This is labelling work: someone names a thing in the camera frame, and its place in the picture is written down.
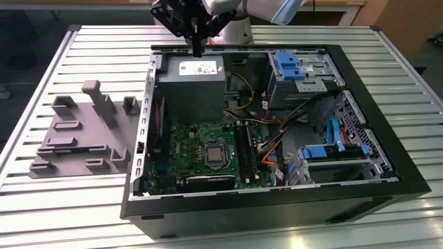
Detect black cable bundle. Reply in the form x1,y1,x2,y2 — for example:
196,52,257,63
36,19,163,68
258,89,342,154

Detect grey parts rack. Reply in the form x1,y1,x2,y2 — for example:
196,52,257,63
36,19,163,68
28,79,143,179

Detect blue flat data cable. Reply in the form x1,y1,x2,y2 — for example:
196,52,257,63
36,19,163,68
327,118,347,153

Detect hard disk in blue carrier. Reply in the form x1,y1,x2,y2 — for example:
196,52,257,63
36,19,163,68
299,144,371,163

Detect RAM slot black latches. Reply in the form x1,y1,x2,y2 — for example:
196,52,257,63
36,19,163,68
242,121,255,182
234,121,247,184

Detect metal drive cage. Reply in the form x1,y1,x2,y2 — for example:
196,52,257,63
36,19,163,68
265,50,347,111

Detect wooden desk white frame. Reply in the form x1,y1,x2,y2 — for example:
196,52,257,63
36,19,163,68
0,0,367,26

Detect orange wire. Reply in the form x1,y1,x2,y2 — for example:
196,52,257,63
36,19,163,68
262,144,278,166

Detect grey power supply unit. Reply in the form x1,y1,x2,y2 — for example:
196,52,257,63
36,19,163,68
158,54,228,125

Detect yellow and black wire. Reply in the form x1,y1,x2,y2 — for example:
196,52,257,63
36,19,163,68
223,72,255,112

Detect brown wooden cabinet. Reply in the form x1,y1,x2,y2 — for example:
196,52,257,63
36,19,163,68
353,0,443,62

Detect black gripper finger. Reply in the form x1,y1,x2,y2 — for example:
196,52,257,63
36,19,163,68
199,11,236,58
150,0,202,58

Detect green motherboard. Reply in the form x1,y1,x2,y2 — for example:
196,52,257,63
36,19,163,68
148,121,278,194

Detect black graphics card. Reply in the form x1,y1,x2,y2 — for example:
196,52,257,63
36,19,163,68
175,173,236,194

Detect black PC case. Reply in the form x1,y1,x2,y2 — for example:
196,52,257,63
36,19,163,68
119,44,433,239

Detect blue drive latch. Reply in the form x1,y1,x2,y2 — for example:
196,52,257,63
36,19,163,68
275,51,307,81

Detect RAM slot white latches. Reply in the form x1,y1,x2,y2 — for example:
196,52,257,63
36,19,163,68
236,121,251,184
244,121,261,181

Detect installed RAM stick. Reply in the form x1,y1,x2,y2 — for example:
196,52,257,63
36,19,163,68
244,123,261,179

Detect metal disk bay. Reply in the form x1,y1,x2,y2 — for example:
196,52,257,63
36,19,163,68
286,144,399,186

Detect metal socket cover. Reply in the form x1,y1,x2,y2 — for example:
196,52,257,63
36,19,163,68
202,140,231,169

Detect black chair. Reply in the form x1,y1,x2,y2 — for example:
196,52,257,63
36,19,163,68
0,10,40,71

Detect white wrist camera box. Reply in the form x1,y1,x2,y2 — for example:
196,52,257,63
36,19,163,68
202,0,243,17

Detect silver CPU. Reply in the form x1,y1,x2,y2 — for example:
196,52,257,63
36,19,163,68
207,148,226,163

